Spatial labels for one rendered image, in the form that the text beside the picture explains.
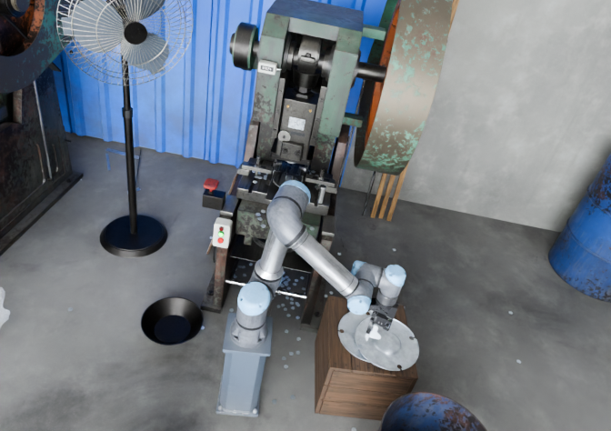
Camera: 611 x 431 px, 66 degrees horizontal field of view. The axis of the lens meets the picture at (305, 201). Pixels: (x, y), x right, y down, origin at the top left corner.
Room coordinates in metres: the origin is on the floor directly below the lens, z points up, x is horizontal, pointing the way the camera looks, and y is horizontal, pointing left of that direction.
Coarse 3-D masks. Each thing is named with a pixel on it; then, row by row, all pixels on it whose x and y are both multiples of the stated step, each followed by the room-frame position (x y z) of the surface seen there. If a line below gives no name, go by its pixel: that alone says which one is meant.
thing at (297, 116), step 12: (288, 96) 1.93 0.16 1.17; (300, 96) 1.95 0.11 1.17; (312, 96) 1.98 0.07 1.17; (288, 108) 1.90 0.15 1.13; (300, 108) 1.90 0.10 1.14; (312, 108) 1.91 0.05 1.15; (288, 120) 1.90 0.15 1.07; (300, 120) 1.90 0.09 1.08; (312, 120) 1.91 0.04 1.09; (288, 132) 1.90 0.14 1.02; (300, 132) 1.90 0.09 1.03; (276, 144) 1.91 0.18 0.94; (288, 144) 1.87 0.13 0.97; (300, 144) 1.89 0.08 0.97; (288, 156) 1.87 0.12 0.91; (300, 156) 1.88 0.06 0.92
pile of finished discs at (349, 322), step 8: (344, 320) 1.48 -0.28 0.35; (352, 320) 1.49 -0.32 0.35; (360, 320) 1.50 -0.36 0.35; (344, 328) 1.43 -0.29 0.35; (352, 328) 1.44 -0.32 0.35; (344, 336) 1.39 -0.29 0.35; (352, 336) 1.40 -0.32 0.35; (344, 344) 1.35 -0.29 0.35; (352, 344) 1.36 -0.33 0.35; (352, 352) 1.31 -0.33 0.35
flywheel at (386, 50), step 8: (400, 0) 2.14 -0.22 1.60; (392, 16) 2.30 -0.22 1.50; (392, 24) 2.25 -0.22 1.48; (392, 32) 2.26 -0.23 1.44; (392, 40) 2.27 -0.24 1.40; (384, 48) 2.29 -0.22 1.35; (384, 56) 2.29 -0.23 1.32; (384, 64) 2.28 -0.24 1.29; (384, 80) 1.95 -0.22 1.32; (376, 88) 2.24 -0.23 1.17; (376, 96) 2.22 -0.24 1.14; (376, 104) 2.19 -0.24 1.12; (368, 112) 2.22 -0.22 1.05; (368, 120) 2.12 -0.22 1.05; (368, 128) 2.06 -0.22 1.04; (368, 136) 1.99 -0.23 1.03
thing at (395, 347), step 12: (360, 324) 1.47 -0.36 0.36; (396, 324) 1.52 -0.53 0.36; (360, 336) 1.40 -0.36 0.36; (384, 336) 1.42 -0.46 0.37; (396, 336) 1.44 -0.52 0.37; (408, 336) 1.46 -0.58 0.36; (360, 348) 1.34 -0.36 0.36; (372, 348) 1.35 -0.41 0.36; (384, 348) 1.36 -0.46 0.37; (396, 348) 1.37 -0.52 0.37; (408, 348) 1.39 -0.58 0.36; (372, 360) 1.29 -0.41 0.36; (384, 360) 1.30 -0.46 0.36; (396, 360) 1.31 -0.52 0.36; (408, 360) 1.33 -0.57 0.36
